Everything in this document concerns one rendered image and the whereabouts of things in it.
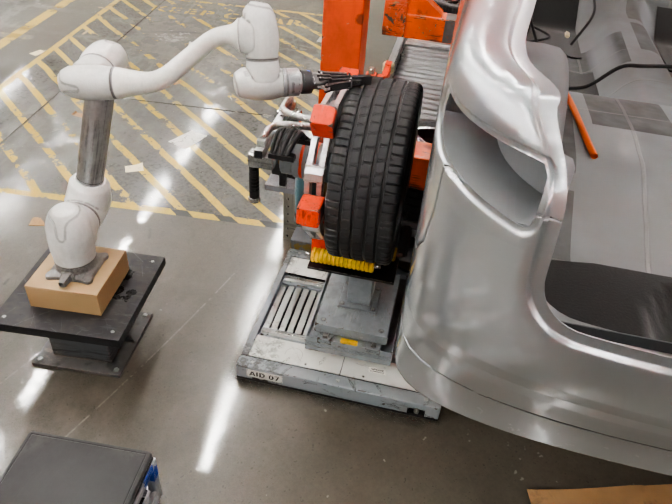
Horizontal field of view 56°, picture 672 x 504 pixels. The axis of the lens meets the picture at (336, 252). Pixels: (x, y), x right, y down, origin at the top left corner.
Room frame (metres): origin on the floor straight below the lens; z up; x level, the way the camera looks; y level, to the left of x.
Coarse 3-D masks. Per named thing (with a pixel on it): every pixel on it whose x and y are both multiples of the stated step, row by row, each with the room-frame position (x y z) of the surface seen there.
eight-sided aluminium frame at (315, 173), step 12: (336, 96) 2.12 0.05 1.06; (312, 144) 1.81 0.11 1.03; (324, 144) 1.81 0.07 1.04; (312, 156) 1.78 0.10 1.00; (324, 156) 1.78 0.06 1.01; (312, 168) 1.75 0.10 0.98; (324, 168) 1.75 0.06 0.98; (312, 180) 1.74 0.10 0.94; (324, 180) 1.76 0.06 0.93; (312, 228) 1.74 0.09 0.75
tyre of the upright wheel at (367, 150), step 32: (352, 96) 1.90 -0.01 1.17; (384, 96) 1.91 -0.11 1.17; (416, 96) 1.93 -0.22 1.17; (352, 128) 1.79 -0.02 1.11; (384, 128) 1.79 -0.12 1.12; (352, 160) 1.72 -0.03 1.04; (384, 160) 1.71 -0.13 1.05; (352, 192) 1.67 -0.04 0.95; (384, 192) 1.66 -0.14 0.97; (352, 224) 1.66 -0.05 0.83; (384, 224) 1.64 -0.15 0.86; (352, 256) 1.72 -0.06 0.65; (384, 256) 1.67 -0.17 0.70
